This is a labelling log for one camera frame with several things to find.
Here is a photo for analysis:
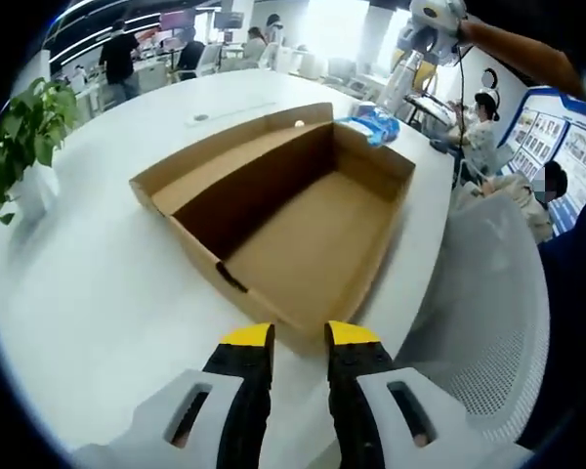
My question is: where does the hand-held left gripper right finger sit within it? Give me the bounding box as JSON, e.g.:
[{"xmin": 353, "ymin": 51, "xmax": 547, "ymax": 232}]
[{"xmin": 323, "ymin": 320, "xmax": 519, "ymax": 469}]

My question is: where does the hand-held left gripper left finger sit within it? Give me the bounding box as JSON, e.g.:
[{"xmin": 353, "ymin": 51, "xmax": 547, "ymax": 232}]
[{"xmin": 74, "ymin": 320, "xmax": 277, "ymax": 469}]

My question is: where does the blue wet wipes packet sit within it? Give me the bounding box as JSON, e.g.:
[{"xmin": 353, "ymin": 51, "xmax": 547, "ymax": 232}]
[{"xmin": 344, "ymin": 107, "xmax": 401, "ymax": 148}]

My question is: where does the brown cardboard shoe box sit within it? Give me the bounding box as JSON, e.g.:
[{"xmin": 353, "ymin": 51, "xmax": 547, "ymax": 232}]
[{"xmin": 129, "ymin": 101, "xmax": 417, "ymax": 359}]

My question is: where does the white office chair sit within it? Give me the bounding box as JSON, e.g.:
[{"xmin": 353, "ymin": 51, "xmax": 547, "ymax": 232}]
[
  {"xmin": 197, "ymin": 43, "xmax": 224, "ymax": 77},
  {"xmin": 258, "ymin": 41, "xmax": 279, "ymax": 69}
]

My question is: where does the grey mesh office chair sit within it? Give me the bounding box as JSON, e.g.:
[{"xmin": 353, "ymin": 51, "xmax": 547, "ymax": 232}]
[{"xmin": 398, "ymin": 199, "xmax": 552, "ymax": 447}]

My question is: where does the purple screen monitor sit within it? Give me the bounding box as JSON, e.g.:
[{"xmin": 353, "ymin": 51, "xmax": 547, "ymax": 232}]
[{"xmin": 159, "ymin": 10, "xmax": 196, "ymax": 28}]

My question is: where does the person's dark blue clothing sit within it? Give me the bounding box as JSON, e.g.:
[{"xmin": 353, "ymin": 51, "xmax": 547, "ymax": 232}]
[{"xmin": 536, "ymin": 188, "xmax": 586, "ymax": 450}]

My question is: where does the white plant pot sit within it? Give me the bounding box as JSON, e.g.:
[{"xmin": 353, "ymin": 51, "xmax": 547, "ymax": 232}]
[{"xmin": 13, "ymin": 163, "xmax": 61, "ymax": 227}]

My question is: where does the green leafy plant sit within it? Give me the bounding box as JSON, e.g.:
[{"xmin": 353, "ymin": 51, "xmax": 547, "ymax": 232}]
[{"xmin": 0, "ymin": 77, "xmax": 79, "ymax": 226}]

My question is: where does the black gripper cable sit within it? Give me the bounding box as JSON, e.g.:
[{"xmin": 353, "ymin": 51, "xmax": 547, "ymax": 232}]
[{"xmin": 449, "ymin": 41, "xmax": 471, "ymax": 190}]

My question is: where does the blue framed wall poster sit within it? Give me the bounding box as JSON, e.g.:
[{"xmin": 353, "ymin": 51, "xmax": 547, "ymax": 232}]
[{"xmin": 498, "ymin": 85, "xmax": 586, "ymax": 235}]

